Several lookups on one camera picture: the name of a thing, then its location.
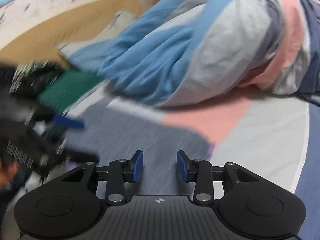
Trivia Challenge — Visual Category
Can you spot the person right hand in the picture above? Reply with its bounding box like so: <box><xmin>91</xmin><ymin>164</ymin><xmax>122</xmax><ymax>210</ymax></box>
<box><xmin>0</xmin><ymin>159</ymin><xmax>20</xmax><ymax>190</ymax></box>

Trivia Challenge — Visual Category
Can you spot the grey knit sweater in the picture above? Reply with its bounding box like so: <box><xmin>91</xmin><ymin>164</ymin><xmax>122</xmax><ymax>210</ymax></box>
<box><xmin>62</xmin><ymin>103</ymin><xmax>213</xmax><ymax>197</ymax></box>

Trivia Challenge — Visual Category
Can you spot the striped crumpled duvet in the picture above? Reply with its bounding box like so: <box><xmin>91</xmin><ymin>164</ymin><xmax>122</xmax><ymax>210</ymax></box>
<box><xmin>59</xmin><ymin>0</ymin><xmax>319</xmax><ymax>107</ymax></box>

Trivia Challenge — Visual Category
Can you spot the dark clothes pile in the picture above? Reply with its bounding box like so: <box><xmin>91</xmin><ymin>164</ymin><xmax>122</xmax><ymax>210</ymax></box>
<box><xmin>1</xmin><ymin>61</ymin><xmax>64</xmax><ymax>100</ymax></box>

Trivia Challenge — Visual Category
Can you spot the folded purple garment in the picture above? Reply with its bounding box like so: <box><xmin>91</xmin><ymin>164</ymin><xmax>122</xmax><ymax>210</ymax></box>
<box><xmin>208</xmin><ymin>143</ymin><xmax>215</xmax><ymax>155</ymax></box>

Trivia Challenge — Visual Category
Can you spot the green cloth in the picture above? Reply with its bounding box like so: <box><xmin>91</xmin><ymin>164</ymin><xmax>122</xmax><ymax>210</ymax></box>
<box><xmin>37</xmin><ymin>69</ymin><xmax>105</xmax><ymax>113</ymax></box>

